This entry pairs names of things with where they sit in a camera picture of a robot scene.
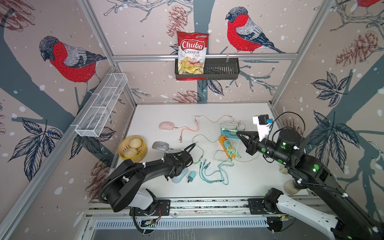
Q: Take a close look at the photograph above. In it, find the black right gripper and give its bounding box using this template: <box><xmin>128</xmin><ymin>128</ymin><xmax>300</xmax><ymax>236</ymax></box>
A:
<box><xmin>236</xmin><ymin>130</ymin><xmax>292</xmax><ymax>168</ymax></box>

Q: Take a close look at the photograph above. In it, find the teal charger plug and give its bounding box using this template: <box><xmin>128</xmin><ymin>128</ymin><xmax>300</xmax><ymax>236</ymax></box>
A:
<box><xmin>188</xmin><ymin>171</ymin><xmax>196</xmax><ymax>183</ymax></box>
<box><xmin>223</xmin><ymin>140</ymin><xmax>233</xmax><ymax>153</ymax></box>

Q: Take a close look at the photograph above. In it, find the orange power strip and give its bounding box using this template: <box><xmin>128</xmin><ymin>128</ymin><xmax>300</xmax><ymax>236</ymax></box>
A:
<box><xmin>219</xmin><ymin>136</ymin><xmax>237</xmax><ymax>159</ymax></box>

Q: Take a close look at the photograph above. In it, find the teal charging cable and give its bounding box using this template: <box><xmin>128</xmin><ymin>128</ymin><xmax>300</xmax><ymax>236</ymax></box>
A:
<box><xmin>198</xmin><ymin>159</ymin><xmax>235</xmax><ymax>184</ymax></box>

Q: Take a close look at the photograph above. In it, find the light green charging cable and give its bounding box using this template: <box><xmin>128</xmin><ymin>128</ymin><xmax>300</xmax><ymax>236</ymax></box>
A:
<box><xmin>167</xmin><ymin>133</ymin><xmax>242</xmax><ymax>164</ymax></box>

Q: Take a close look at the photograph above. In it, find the light blue computer mouse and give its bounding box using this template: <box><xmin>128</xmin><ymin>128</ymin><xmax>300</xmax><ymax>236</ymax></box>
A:
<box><xmin>172</xmin><ymin>168</ymin><xmax>189</xmax><ymax>184</ymax></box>

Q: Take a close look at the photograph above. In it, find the silver grey computer mouse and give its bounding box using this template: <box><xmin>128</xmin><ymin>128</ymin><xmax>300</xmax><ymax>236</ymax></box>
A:
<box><xmin>152</xmin><ymin>141</ymin><xmax>170</xmax><ymax>152</ymax></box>

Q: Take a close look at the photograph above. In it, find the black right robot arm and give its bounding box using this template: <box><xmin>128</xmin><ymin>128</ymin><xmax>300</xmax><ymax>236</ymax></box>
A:
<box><xmin>236</xmin><ymin>115</ymin><xmax>384</xmax><ymax>240</ymax></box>

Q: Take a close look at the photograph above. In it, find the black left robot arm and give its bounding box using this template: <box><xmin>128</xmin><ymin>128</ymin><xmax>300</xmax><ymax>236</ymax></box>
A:
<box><xmin>98</xmin><ymin>143</ymin><xmax>196</xmax><ymax>215</ymax></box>

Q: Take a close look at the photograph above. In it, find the pink computer mouse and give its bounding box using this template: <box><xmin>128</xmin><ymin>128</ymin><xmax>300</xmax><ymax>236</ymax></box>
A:
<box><xmin>159</xmin><ymin>122</ymin><xmax>175</xmax><ymax>131</ymax></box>

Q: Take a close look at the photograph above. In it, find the teal power strip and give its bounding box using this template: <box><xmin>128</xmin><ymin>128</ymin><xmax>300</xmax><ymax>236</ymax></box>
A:
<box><xmin>221</xmin><ymin>128</ymin><xmax>239</xmax><ymax>139</ymax></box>

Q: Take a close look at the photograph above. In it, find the glass jar black lid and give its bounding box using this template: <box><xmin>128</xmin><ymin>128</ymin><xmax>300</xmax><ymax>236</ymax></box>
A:
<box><xmin>284</xmin><ymin>180</ymin><xmax>301</xmax><ymax>195</ymax></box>

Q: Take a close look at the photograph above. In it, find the red Chuba cassava chips bag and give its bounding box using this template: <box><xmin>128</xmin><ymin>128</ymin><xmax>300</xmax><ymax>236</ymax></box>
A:
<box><xmin>177</xmin><ymin>32</ymin><xmax>209</xmax><ymax>75</ymax></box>

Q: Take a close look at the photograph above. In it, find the yellow bowl with buns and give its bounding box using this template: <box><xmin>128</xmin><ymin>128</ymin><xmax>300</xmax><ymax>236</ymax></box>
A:
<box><xmin>118</xmin><ymin>136</ymin><xmax>148</xmax><ymax>163</ymax></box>

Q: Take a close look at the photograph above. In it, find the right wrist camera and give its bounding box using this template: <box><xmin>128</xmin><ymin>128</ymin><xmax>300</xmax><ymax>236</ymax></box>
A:
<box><xmin>253</xmin><ymin>115</ymin><xmax>273</xmax><ymax>142</ymax></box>

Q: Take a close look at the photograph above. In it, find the pink charging cable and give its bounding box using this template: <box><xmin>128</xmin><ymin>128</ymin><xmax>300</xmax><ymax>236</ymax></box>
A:
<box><xmin>173</xmin><ymin>114</ymin><xmax>246</xmax><ymax>142</ymax></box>

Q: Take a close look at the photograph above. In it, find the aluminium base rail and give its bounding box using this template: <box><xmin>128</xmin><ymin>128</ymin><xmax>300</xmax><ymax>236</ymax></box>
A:
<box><xmin>83</xmin><ymin>195</ymin><xmax>334</xmax><ymax>232</ymax></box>

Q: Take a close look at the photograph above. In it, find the black wire wall basket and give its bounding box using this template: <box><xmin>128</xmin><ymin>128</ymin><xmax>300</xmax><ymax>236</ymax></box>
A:
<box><xmin>175</xmin><ymin>58</ymin><xmax>240</xmax><ymax>81</ymax></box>

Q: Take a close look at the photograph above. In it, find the white wire mesh shelf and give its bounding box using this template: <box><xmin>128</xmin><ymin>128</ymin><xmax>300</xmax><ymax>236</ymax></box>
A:
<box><xmin>75</xmin><ymin>73</ymin><xmax>128</xmax><ymax>138</ymax></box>

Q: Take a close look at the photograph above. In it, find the horizontal aluminium frame bar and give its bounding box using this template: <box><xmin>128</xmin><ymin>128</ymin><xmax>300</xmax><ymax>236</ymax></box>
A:
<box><xmin>112</xmin><ymin>52</ymin><xmax>299</xmax><ymax>63</ymax></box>

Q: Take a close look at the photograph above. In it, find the right rear frame post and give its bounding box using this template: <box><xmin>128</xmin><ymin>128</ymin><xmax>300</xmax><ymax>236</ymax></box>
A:
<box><xmin>271</xmin><ymin>0</ymin><xmax>334</xmax><ymax>107</ymax></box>

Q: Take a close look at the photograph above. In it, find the aluminium frame corner post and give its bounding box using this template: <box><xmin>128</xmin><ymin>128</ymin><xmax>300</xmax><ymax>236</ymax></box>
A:
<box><xmin>78</xmin><ymin>0</ymin><xmax>137</xmax><ymax>107</ymax></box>

